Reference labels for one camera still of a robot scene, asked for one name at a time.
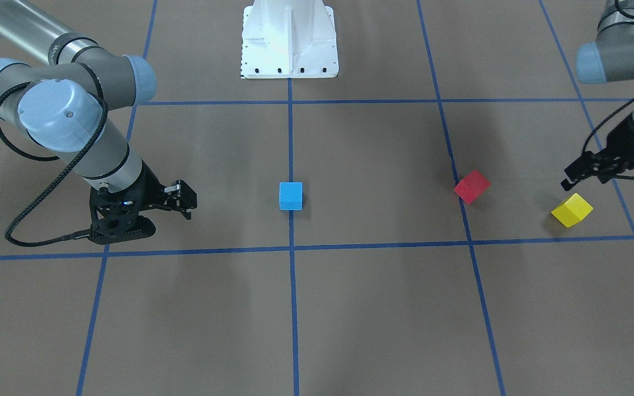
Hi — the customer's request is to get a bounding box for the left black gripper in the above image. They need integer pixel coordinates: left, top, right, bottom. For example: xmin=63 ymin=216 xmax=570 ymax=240
xmin=560 ymin=116 xmax=634 ymax=190

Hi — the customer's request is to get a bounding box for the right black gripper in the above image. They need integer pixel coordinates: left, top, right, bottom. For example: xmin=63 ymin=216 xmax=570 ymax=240
xmin=90 ymin=163 xmax=197 ymax=225

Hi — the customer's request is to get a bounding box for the yellow wooden cube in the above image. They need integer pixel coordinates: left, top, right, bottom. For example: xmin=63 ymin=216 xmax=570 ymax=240
xmin=551 ymin=193 xmax=594 ymax=228

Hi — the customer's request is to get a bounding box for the blue wooden cube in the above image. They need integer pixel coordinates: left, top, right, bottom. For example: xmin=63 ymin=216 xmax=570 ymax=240
xmin=278 ymin=182 xmax=303 ymax=211

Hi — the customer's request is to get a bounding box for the red wooden cube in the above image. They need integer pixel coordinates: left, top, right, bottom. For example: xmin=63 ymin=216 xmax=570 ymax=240
xmin=453 ymin=169 xmax=491 ymax=205

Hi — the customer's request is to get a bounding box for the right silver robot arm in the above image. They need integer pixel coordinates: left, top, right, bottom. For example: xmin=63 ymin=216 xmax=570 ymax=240
xmin=0 ymin=1 xmax=197 ymax=239

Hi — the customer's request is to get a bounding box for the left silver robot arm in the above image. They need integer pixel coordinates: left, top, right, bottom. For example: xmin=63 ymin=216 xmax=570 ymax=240
xmin=561 ymin=1 xmax=634 ymax=191

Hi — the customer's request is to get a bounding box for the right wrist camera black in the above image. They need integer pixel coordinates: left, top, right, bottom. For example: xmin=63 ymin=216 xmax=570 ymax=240
xmin=85 ymin=216 xmax=156 ymax=245

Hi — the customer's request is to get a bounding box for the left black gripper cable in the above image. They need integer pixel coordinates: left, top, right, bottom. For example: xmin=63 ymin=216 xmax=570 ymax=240
xmin=581 ymin=71 xmax=634 ymax=182

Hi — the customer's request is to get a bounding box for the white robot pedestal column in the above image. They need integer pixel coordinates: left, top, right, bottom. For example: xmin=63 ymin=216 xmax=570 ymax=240
xmin=240 ymin=1 xmax=340 ymax=79

